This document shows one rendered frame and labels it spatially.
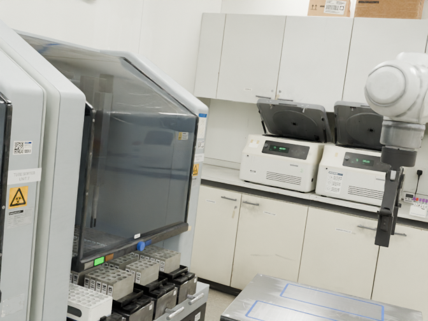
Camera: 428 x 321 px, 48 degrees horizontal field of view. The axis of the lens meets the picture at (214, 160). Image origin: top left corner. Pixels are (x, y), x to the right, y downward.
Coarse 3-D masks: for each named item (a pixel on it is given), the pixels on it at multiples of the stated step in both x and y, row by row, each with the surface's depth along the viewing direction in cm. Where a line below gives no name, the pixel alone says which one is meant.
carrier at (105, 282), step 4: (120, 272) 155; (124, 272) 156; (128, 272) 156; (112, 276) 151; (116, 276) 151; (104, 280) 147; (108, 280) 147; (104, 284) 147; (104, 288) 147; (104, 292) 147
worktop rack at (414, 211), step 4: (420, 204) 318; (424, 204) 320; (412, 208) 309; (416, 208) 308; (420, 208) 307; (424, 208) 306; (412, 212) 309; (416, 212) 308; (420, 212) 307; (424, 212) 306; (416, 216) 308; (420, 216) 307; (424, 216) 306
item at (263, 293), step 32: (256, 288) 172; (288, 288) 176; (320, 288) 180; (224, 320) 146; (256, 320) 146; (288, 320) 148; (320, 320) 151; (352, 320) 154; (384, 320) 157; (416, 320) 160
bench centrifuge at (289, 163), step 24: (264, 120) 391; (288, 120) 378; (312, 120) 365; (264, 144) 357; (288, 144) 352; (312, 144) 346; (240, 168) 365; (264, 168) 355; (288, 168) 347; (312, 168) 342
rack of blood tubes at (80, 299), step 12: (72, 288) 143; (84, 288) 143; (72, 300) 135; (84, 300) 136; (96, 300) 136; (108, 300) 137; (72, 312) 139; (84, 312) 131; (96, 312) 133; (108, 312) 138
